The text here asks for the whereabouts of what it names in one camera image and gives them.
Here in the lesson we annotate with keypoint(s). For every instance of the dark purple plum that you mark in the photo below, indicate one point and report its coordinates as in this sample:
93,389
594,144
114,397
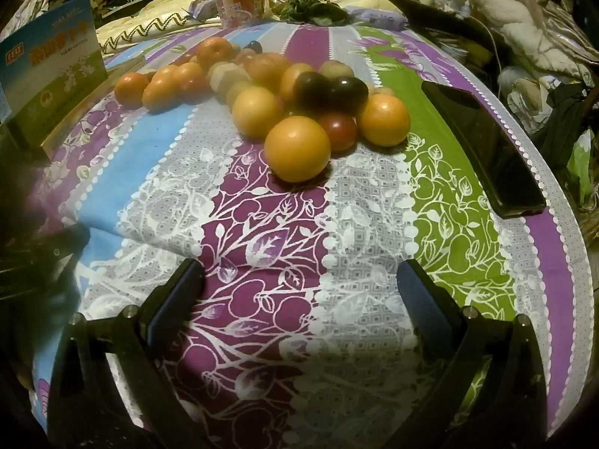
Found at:
350,94
253,47
311,91

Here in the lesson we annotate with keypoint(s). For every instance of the red and white cup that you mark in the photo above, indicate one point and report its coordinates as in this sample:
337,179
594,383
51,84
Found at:
238,9

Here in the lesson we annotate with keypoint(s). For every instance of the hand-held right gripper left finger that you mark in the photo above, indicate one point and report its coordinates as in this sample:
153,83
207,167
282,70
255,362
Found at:
175,304

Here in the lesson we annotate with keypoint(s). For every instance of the blue printed carton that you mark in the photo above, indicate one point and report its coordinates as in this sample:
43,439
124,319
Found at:
51,56

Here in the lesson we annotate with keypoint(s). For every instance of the striped floral bedsheet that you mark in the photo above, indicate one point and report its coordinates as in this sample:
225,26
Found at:
262,243

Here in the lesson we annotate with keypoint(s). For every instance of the purple patterned pouch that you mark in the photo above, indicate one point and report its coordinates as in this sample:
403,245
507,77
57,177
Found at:
379,18

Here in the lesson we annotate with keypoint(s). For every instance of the black smartphone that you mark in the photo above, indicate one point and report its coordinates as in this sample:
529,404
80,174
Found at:
486,149

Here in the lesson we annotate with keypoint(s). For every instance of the purple white plastic wrapper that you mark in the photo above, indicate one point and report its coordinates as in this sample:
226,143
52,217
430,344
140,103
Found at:
203,8

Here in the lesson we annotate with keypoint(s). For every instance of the small red plum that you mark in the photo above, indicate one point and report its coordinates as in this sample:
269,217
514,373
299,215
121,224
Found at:
339,133

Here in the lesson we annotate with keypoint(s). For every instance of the yellow patterned pillow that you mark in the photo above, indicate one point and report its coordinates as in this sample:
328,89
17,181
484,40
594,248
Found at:
140,18

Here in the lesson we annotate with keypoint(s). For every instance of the white fluffy cloth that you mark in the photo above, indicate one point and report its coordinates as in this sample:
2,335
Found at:
510,14

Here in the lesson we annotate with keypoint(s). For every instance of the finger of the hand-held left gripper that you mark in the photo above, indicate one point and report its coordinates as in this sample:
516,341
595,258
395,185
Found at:
56,243

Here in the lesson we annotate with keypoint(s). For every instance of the large round orange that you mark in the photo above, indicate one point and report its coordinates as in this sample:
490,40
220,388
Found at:
297,149

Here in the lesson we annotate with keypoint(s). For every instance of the pile of oranges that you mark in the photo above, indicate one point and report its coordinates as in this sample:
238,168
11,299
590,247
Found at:
255,112

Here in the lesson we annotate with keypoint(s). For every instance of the black side table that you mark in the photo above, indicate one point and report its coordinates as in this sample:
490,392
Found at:
430,18

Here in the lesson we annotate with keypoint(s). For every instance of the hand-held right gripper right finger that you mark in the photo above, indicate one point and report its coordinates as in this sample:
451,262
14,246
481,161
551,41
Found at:
421,304

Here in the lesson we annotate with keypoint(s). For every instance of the green plastic bag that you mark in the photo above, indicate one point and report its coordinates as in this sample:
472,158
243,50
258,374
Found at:
580,163

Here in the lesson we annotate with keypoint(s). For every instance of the black cloth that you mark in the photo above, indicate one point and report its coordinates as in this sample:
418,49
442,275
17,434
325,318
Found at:
561,117

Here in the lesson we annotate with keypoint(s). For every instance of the peeled banana chunk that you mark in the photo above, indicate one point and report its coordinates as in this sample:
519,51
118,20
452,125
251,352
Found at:
228,77

